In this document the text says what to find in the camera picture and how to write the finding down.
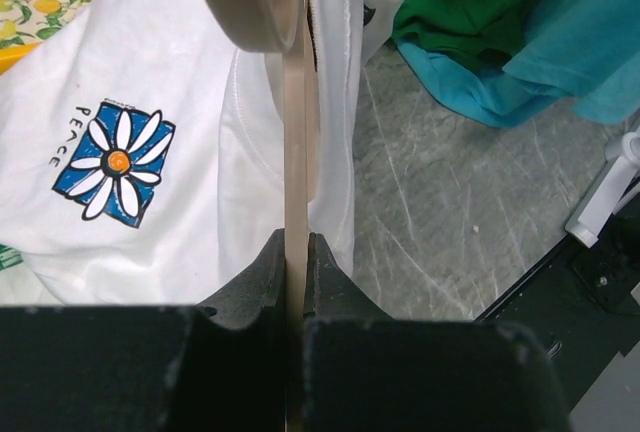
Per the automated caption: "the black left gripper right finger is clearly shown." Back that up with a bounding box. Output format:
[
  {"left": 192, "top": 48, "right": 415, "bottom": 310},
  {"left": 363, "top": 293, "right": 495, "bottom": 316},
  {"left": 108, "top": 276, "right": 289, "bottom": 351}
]
[{"left": 302, "top": 234, "right": 570, "bottom": 431}]

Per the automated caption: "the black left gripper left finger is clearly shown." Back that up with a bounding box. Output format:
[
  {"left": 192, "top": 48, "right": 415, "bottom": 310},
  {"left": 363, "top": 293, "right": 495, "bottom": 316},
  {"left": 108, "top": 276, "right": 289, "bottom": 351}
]
[{"left": 1, "top": 230, "right": 286, "bottom": 431}]

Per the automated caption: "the white daisy print t-shirt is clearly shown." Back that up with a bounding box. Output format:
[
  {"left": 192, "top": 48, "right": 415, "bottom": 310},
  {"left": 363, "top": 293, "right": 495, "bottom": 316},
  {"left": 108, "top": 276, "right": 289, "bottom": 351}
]
[{"left": 0, "top": 0, "right": 416, "bottom": 307}]

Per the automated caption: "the beige hanger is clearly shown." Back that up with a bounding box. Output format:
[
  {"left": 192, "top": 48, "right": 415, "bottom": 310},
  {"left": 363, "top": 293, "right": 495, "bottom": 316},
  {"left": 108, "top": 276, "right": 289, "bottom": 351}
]
[{"left": 206, "top": 0, "right": 319, "bottom": 431}]

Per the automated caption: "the green t-shirt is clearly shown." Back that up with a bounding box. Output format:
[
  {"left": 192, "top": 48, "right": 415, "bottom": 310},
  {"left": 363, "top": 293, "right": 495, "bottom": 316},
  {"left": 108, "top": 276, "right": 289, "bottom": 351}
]
[{"left": 392, "top": 0, "right": 540, "bottom": 72}]

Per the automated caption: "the light blue t-shirt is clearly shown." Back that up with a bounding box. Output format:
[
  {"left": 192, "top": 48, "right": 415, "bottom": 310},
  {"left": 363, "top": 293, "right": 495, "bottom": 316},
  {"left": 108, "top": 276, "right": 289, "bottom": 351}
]
[{"left": 395, "top": 0, "right": 639, "bottom": 128}]

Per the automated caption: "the black base beam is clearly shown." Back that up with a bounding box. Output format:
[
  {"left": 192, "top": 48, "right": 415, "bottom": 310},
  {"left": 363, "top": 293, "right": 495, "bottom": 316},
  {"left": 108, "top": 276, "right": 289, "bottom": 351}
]
[{"left": 479, "top": 212, "right": 639, "bottom": 407}]

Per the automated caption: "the green plastic tray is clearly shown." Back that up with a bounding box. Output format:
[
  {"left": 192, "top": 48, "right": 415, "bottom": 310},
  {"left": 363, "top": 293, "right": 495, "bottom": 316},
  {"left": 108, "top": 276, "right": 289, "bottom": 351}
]
[{"left": 0, "top": 245, "right": 23, "bottom": 270}]

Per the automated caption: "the metal clothes rack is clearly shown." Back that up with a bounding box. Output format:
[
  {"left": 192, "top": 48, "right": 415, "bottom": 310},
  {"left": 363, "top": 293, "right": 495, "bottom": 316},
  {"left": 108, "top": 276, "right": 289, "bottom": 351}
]
[{"left": 565, "top": 130, "right": 639, "bottom": 248}]

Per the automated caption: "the yellow plastic tray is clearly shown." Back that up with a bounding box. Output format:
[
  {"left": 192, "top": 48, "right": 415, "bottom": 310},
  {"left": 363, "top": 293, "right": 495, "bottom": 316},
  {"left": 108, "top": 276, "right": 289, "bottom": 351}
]
[{"left": 0, "top": 43, "right": 38, "bottom": 74}]

